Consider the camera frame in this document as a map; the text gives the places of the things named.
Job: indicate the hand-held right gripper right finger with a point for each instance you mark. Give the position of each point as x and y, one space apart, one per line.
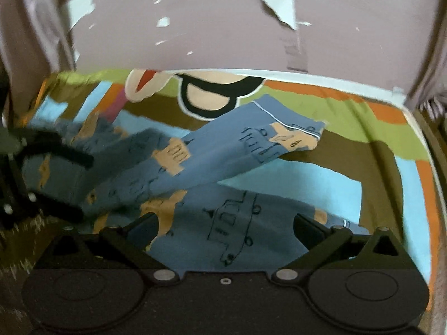
307 229

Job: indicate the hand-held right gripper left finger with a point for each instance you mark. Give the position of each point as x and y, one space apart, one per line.
144 231

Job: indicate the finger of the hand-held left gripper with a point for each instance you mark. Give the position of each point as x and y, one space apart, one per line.
56 207
66 150

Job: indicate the blue printed pants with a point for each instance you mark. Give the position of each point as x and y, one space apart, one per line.
216 153

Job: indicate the colourful printed blanket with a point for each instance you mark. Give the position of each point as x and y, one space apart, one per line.
314 185

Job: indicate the mauve curtain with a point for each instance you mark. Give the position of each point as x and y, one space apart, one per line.
35 42

